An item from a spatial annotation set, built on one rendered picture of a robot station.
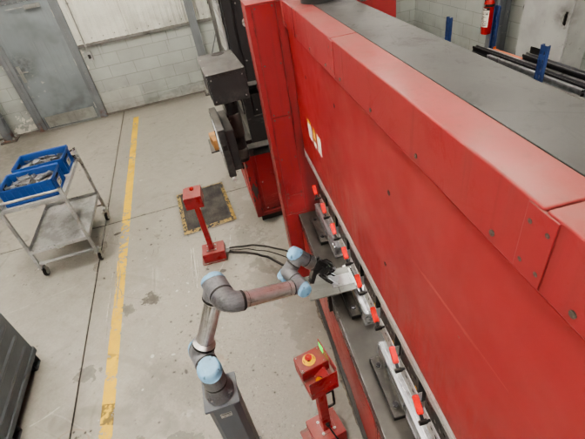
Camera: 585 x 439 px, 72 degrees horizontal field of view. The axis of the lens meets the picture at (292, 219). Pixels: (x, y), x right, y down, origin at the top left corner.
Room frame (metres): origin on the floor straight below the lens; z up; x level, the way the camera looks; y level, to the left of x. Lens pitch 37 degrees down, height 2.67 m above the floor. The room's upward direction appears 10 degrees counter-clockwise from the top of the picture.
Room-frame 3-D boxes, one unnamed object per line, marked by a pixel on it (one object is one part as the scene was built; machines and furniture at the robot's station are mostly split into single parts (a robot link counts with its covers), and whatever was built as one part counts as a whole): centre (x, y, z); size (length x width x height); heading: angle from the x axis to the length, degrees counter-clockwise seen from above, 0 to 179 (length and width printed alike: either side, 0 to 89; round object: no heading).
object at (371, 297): (1.20, -0.32, 1.26); 0.15 x 0.09 x 0.17; 6
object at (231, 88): (2.77, 0.29, 1.53); 0.51 x 0.25 x 0.85; 11
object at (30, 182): (3.58, 2.42, 0.92); 0.50 x 0.36 x 0.18; 99
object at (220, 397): (1.16, 0.53, 0.82); 0.15 x 0.15 x 0.10
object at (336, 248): (2.12, -0.23, 0.92); 0.50 x 0.06 x 0.10; 6
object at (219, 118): (2.71, 0.37, 1.42); 0.45 x 0.12 x 0.36; 11
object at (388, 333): (1.00, -0.34, 1.26); 0.15 x 0.09 x 0.17; 6
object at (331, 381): (1.20, 0.02, 0.75); 0.20 x 0.16 x 0.18; 19
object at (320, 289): (1.56, -0.14, 1.00); 0.26 x 0.18 x 0.01; 96
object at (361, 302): (1.52, -0.29, 0.92); 0.39 x 0.06 x 0.10; 6
